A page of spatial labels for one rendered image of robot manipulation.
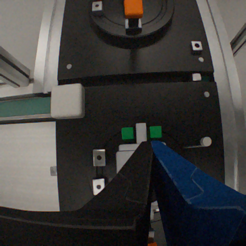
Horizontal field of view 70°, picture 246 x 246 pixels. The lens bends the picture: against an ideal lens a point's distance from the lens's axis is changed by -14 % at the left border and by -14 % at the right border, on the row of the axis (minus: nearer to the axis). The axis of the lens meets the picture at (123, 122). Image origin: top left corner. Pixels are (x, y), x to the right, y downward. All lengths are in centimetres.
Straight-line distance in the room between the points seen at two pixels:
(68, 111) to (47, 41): 15
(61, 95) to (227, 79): 25
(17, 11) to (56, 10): 24
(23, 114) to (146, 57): 22
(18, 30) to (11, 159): 34
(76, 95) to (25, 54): 27
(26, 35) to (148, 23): 33
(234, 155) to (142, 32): 23
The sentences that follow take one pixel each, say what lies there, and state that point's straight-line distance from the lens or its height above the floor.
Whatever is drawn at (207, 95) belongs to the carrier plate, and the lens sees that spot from 30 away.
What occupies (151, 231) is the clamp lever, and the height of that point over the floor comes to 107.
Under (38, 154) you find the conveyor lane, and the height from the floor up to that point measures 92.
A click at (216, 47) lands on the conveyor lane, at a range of 35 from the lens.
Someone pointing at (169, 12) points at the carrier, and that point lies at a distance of 33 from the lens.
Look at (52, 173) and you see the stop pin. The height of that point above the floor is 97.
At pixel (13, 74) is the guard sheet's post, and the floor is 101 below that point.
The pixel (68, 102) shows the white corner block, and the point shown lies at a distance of 27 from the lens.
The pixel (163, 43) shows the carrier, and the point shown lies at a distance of 32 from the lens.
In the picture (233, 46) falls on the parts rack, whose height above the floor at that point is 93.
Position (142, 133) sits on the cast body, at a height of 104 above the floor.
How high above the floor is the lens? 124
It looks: 81 degrees down
